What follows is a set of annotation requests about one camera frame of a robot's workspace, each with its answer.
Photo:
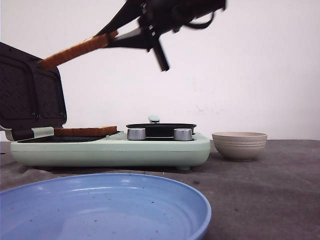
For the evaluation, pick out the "breakfast maker hinged lid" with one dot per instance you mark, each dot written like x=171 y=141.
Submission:
x=29 y=96

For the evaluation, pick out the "black round frying pan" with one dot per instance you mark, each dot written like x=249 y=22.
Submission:
x=155 y=129

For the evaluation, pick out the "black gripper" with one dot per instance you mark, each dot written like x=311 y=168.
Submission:
x=161 y=16

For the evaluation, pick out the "right silver control knob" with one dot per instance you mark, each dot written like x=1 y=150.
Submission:
x=182 y=134

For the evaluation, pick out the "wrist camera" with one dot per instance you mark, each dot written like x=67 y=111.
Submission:
x=160 y=56

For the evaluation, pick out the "white bread slice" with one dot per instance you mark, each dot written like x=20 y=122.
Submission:
x=85 y=132
x=84 y=47

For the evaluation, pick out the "left silver control knob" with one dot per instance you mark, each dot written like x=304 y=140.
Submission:
x=136 y=134

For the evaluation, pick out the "silver control knob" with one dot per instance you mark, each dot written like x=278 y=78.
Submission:
x=136 y=134
x=182 y=134

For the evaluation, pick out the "blue plate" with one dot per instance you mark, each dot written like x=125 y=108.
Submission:
x=109 y=206

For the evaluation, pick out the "mint green breakfast maker base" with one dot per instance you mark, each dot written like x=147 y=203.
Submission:
x=113 y=151

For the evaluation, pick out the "beige ribbed bowl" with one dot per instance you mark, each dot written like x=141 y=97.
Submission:
x=239 y=145

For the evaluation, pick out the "grey table cloth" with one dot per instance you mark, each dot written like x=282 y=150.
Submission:
x=275 y=196

